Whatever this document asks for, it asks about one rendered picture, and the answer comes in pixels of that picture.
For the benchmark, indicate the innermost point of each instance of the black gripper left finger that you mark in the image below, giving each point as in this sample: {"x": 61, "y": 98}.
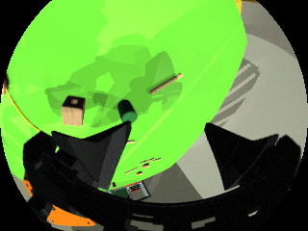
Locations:
{"x": 99, "y": 153}

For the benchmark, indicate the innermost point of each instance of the dark green cylinder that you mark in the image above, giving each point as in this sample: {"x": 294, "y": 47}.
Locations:
{"x": 126, "y": 112}

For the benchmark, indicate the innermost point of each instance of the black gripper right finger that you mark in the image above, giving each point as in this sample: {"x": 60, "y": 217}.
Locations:
{"x": 234, "y": 154}

